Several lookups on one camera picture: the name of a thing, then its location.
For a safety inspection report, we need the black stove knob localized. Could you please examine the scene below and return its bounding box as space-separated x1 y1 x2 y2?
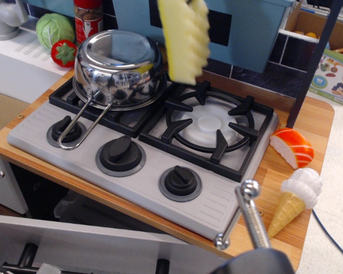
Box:
159 166 202 203
46 115 88 148
95 135 146 178

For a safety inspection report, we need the grey toy stove top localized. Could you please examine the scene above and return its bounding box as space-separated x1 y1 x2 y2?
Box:
6 71 280 240

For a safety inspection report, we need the red labelled spice jar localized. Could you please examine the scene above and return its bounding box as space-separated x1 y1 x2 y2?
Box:
74 0 103 44

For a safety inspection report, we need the blue cable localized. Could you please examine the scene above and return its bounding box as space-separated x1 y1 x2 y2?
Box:
312 208 343 266

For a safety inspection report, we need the black right burner grate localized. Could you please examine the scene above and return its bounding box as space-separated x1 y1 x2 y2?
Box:
139 81 278 182

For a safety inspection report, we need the upside-down steel pot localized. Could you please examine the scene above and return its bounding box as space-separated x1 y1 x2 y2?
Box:
57 30 164 150

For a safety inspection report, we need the black left stove knob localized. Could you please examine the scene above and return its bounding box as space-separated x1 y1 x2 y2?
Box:
46 115 88 148

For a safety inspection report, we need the grey toy faucet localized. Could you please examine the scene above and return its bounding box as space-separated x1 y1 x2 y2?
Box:
0 1 29 41

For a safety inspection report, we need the black middle stove knob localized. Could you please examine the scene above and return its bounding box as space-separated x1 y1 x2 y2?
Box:
95 135 146 178

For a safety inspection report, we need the toy salmon sushi piece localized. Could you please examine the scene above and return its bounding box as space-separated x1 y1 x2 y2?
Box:
270 127 314 170

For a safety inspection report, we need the black vertical post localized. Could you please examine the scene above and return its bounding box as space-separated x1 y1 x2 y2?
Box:
286 0 343 128

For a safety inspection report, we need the black right stove knob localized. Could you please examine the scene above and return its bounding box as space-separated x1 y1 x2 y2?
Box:
159 166 202 203

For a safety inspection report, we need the black left burner grate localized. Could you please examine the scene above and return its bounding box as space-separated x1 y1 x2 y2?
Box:
49 73 185 138

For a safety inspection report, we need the chrome towel rail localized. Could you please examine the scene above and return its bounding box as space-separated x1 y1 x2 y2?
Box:
213 179 272 251

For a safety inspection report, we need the cardboard box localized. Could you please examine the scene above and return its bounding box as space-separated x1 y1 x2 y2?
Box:
284 1 343 55

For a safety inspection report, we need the wooden counter top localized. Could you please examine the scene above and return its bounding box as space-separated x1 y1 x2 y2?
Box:
0 70 334 259

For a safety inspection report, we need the grey oven door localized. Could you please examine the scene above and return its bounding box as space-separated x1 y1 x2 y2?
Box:
0 215 226 273

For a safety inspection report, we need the toy red tomato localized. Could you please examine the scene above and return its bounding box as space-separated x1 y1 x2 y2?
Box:
51 39 77 68

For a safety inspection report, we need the toy green cabbage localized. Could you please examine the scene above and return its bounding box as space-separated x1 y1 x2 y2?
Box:
36 13 75 49

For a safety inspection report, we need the toy food package box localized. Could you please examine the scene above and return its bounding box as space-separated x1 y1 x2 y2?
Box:
309 49 343 105

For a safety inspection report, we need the blue toy microwave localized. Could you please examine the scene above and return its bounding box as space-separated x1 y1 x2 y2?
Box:
103 1 294 76

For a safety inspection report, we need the black burner grate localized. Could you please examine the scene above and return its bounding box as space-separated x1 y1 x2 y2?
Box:
139 81 278 182
49 73 185 138

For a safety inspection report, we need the toy ice cream cone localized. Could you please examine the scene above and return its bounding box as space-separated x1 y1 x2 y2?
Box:
268 168 322 238

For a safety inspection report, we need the yellow wavy sponge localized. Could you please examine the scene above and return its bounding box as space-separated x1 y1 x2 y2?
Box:
157 1 210 86

